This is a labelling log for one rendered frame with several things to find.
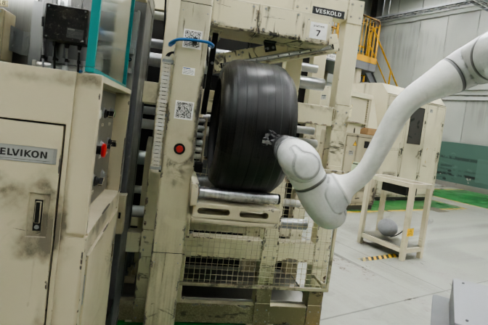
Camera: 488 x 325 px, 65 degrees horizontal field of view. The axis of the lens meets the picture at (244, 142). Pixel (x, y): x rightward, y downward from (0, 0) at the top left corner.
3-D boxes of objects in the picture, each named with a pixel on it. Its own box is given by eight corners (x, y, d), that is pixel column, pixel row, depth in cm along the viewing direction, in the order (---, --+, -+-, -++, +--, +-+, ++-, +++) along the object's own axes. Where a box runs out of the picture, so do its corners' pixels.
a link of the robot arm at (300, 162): (267, 148, 113) (288, 183, 116) (280, 162, 98) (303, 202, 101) (299, 129, 113) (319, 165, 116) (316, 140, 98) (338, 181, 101)
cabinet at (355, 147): (335, 211, 600) (347, 132, 593) (311, 202, 649) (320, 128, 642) (374, 210, 649) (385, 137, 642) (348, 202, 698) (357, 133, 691)
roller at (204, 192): (197, 184, 154) (196, 188, 158) (196, 195, 152) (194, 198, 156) (280, 192, 160) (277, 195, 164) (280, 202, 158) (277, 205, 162)
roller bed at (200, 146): (163, 171, 196) (169, 113, 194) (163, 167, 210) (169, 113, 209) (201, 175, 199) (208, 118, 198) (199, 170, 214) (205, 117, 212)
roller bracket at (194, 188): (189, 206, 149) (192, 181, 148) (186, 187, 188) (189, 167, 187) (197, 207, 149) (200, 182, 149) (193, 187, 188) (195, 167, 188)
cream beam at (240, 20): (210, 25, 181) (213, -6, 181) (205, 35, 206) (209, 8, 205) (330, 46, 192) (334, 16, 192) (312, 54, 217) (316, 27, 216)
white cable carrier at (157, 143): (149, 171, 157) (163, 55, 155) (150, 170, 162) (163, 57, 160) (160, 173, 158) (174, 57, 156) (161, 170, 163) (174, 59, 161)
